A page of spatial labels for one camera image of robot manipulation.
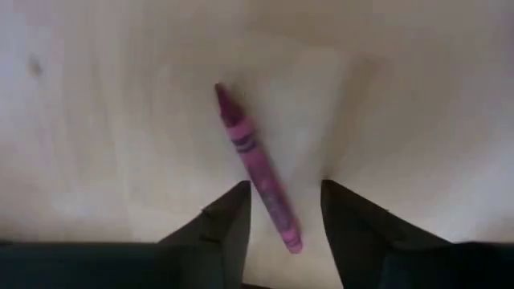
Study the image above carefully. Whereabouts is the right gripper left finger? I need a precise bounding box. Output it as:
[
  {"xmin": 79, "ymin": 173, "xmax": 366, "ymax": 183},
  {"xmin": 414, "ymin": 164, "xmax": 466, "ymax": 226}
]
[{"xmin": 0, "ymin": 179, "xmax": 253, "ymax": 289}]

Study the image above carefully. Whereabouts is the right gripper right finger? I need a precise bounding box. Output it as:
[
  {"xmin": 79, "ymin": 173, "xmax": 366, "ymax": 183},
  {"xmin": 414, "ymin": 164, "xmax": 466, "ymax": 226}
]
[{"xmin": 320, "ymin": 178, "xmax": 514, "ymax": 289}]

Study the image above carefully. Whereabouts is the pink crayon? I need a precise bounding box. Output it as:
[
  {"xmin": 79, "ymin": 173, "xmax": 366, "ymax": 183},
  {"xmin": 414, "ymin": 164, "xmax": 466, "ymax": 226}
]
[{"xmin": 214, "ymin": 82, "xmax": 304, "ymax": 255}]

